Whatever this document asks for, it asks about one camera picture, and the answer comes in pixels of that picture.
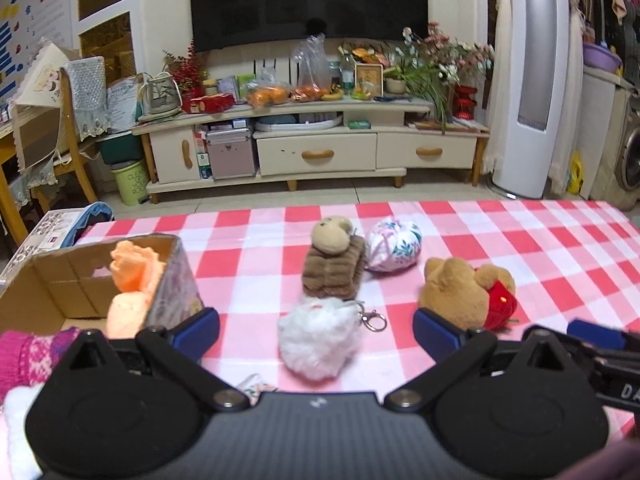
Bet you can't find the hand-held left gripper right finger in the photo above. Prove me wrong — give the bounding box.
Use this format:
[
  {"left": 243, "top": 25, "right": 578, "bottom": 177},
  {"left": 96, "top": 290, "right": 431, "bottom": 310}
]
[{"left": 382, "top": 308, "right": 577, "bottom": 411}]

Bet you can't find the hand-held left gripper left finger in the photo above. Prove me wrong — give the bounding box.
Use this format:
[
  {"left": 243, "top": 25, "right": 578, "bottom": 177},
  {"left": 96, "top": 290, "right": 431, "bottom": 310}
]
[{"left": 62, "top": 307, "right": 251, "bottom": 411}]

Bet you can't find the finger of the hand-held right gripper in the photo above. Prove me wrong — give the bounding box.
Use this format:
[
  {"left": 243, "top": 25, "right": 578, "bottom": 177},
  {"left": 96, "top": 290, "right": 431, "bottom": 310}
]
[{"left": 566, "top": 317, "right": 640, "bottom": 376}]

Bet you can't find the orange towel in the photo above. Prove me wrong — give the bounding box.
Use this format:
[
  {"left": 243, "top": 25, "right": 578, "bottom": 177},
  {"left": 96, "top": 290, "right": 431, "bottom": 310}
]
[{"left": 105, "top": 239, "right": 169, "bottom": 339}]

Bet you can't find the white pompom keychain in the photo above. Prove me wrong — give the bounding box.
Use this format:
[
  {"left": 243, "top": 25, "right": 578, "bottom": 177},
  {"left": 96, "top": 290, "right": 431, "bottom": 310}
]
[{"left": 277, "top": 296, "right": 388, "bottom": 382}]

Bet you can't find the cardboard box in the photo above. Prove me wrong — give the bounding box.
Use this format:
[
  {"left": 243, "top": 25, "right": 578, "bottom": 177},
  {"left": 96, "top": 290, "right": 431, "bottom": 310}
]
[{"left": 0, "top": 233, "right": 206, "bottom": 352}]

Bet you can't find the pink knitted sock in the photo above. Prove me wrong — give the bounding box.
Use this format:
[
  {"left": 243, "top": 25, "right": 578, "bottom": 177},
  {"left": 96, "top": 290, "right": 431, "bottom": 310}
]
[{"left": 0, "top": 326, "right": 82, "bottom": 402}]

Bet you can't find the brown bear plush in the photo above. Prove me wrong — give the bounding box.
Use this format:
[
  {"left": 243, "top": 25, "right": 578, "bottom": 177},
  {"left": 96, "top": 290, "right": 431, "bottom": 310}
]
[{"left": 418, "top": 257, "right": 517, "bottom": 332}]

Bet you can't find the red checkered tablecloth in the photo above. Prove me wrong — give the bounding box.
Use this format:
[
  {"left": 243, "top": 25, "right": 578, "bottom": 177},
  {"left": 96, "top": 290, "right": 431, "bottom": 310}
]
[{"left": 75, "top": 199, "right": 640, "bottom": 442}]

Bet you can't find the floral fabric pouch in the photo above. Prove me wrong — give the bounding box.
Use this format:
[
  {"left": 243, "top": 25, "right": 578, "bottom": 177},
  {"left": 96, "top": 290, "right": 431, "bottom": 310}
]
[{"left": 364, "top": 217, "right": 424, "bottom": 274}]

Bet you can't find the brown monkey plush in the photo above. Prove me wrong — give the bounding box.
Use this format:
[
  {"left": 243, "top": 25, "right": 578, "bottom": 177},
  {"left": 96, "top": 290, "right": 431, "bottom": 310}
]
[{"left": 302, "top": 215, "right": 368, "bottom": 299}]

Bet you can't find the blue denim cloth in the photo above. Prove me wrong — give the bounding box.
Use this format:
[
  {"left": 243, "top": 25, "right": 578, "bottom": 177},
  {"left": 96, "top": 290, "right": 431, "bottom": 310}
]
[{"left": 74, "top": 202, "right": 115, "bottom": 247}]

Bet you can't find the yellow plastic bottle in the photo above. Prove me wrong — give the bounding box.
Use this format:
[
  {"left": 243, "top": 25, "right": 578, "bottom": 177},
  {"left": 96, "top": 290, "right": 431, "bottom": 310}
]
[{"left": 566, "top": 152, "right": 584, "bottom": 197}]

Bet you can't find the green trash bin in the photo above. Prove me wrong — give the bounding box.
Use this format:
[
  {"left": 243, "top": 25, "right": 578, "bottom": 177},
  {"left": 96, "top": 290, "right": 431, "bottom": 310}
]
[{"left": 110, "top": 157, "right": 152, "bottom": 207}]

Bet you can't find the washing machine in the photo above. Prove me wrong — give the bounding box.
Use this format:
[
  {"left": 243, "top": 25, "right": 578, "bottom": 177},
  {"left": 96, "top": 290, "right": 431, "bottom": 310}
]
[{"left": 606, "top": 87, "right": 640, "bottom": 212}]

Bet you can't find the pale storage box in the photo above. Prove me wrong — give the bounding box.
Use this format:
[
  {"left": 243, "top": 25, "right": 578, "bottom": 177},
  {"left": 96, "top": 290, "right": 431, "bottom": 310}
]
[{"left": 205, "top": 129, "right": 259, "bottom": 180}]

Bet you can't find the white printed carton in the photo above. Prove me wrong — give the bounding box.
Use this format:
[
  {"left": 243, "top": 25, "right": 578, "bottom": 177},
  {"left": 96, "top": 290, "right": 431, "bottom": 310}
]
[{"left": 0, "top": 207, "right": 117, "bottom": 282}]

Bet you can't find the white utility cabinet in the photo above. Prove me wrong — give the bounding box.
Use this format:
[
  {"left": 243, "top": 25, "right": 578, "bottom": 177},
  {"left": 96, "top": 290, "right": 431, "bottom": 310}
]
[{"left": 579, "top": 67, "right": 636, "bottom": 202}]

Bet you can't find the wooden chair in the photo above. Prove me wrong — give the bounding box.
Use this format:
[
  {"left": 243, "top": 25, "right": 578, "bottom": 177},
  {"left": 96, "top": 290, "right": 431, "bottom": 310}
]
[{"left": 10, "top": 57, "right": 99, "bottom": 212}]

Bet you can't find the cream television cabinet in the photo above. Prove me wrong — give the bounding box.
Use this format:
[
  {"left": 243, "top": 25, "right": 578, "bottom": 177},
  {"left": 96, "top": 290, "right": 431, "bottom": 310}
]
[{"left": 132, "top": 96, "right": 491, "bottom": 206}]

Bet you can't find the red gift box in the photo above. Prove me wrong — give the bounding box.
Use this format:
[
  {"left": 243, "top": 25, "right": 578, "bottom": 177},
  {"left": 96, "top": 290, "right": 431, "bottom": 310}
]
[{"left": 181, "top": 92, "right": 236, "bottom": 114}]

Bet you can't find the red candle holder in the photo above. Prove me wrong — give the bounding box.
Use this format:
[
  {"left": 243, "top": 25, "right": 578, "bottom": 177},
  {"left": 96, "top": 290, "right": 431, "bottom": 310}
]
[{"left": 452, "top": 84, "right": 476, "bottom": 120}]

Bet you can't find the glass kettle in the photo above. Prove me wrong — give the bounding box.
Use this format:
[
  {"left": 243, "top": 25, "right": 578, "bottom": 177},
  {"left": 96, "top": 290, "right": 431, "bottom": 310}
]
[{"left": 139, "top": 72, "right": 183, "bottom": 119}]

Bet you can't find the bag of oranges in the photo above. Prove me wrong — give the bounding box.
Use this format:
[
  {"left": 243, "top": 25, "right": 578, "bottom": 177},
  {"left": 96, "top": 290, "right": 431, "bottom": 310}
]
[{"left": 247, "top": 67, "right": 292, "bottom": 109}]

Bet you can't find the white curtain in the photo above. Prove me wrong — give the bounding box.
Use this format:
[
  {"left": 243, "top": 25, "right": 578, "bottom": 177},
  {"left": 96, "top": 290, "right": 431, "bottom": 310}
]
[{"left": 482, "top": 0, "right": 514, "bottom": 189}]

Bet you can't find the white tower air conditioner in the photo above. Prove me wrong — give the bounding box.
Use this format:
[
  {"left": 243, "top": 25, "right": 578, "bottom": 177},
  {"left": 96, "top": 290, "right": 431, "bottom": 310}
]
[{"left": 491, "top": 0, "right": 572, "bottom": 200}]

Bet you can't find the red berry branch decoration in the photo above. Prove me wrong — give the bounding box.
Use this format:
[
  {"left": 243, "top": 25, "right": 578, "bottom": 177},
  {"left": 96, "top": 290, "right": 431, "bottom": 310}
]
[{"left": 164, "top": 41, "right": 209, "bottom": 94}]

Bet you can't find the silver lace cloth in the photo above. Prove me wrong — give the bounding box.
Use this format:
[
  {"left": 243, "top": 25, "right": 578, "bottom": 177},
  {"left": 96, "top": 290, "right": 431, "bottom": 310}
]
[{"left": 62, "top": 56, "right": 109, "bottom": 137}]

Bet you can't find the pink and white flower bouquet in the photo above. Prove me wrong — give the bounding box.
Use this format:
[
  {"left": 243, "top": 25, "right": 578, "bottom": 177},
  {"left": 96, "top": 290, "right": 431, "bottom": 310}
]
[{"left": 401, "top": 21, "right": 496, "bottom": 122}]

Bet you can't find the purple plastic basin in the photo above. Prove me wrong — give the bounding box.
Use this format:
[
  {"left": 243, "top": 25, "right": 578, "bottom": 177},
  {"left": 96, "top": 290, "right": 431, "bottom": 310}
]
[{"left": 582, "top": 42, "right": 624, "bottom": 74}]

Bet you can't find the clear plastic bag of fruit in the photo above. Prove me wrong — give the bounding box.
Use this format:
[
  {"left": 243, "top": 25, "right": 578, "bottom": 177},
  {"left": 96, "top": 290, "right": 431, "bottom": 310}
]
[{"left": 292, "top": 33, "right": 334, "bottom": 104}]

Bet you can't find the black television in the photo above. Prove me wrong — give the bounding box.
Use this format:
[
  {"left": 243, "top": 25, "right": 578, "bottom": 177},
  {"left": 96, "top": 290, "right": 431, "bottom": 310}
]
[{"left": 188, "top": 0, "right": 430, "bottom": 54}]

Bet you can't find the wooden picture frame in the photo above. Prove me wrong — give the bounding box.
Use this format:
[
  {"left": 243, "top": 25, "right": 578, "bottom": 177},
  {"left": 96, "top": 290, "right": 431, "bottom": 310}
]
[{"left": 354, "top": 63, "right": 385, "bottom": 99}]

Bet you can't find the wall poster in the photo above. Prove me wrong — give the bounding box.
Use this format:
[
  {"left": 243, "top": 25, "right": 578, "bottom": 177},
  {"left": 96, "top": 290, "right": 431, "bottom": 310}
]
[{"left": 0, "top": 0, "right": 74, "bottom": 97}]

